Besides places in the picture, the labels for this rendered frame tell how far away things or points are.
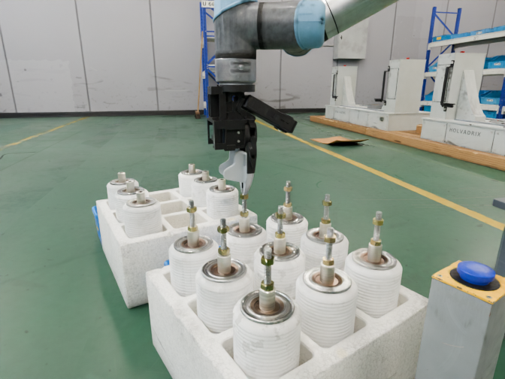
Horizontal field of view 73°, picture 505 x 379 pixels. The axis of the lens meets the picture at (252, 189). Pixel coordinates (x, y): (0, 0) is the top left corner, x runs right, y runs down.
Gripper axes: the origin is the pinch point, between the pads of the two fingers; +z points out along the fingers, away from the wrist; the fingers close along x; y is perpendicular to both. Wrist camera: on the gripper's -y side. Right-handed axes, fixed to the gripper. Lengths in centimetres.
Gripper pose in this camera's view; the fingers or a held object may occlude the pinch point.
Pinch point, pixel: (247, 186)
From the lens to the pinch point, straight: 69.9
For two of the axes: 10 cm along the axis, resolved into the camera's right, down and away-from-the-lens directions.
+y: -9.5, 0.9, -2.9
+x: 3.0, 2.8, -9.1
